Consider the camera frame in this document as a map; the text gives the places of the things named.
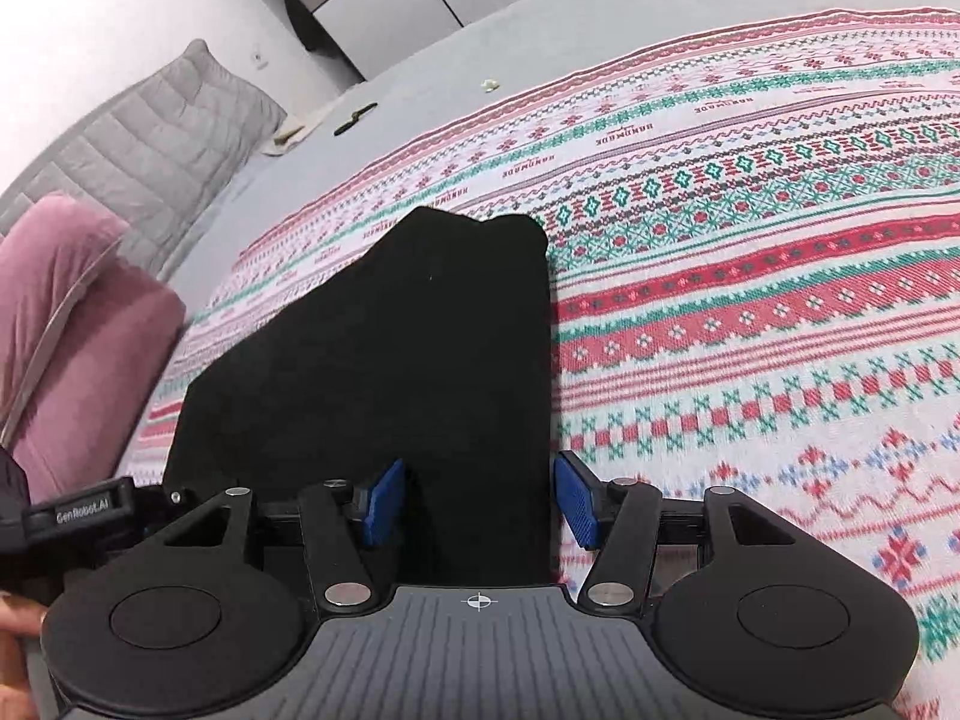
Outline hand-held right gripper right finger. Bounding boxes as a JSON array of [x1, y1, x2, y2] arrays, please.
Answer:
[[553, 451, 800, 610]]

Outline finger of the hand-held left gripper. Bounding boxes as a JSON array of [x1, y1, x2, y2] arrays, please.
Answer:
[[136, 486, 200, 530]]

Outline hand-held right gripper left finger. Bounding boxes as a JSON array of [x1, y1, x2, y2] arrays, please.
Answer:
[[161, 459, 407, 610]]

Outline black pants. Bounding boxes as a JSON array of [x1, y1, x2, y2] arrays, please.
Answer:
[[163, 206, 560, 586]]

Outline person's left hand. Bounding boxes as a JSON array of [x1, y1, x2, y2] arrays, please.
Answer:
[[0, 591, 46, 720]]

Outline pink pillow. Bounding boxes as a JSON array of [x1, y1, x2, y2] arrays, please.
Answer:
[[0, 193, 132, 436], [7, 255, 187, 500]]

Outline patterned red green blanket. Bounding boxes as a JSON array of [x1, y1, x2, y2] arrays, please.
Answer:
[[124, 7, 960, 720]]

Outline beige folded cloth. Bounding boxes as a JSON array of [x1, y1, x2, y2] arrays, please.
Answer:
[[262, 101, 346, 158]]

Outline small black object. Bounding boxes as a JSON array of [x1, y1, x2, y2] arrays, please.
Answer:
[[334, 101, 377, 137]]

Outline grey bed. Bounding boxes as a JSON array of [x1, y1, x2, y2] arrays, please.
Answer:
[[120, 0, 960, 481]]

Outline hanging dark clothes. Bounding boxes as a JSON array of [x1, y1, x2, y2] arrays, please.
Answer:
[[281, 0, 331, 53]]

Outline white and brown wardrobe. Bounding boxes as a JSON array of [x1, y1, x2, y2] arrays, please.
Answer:
[[240, 0, 638, 83]]

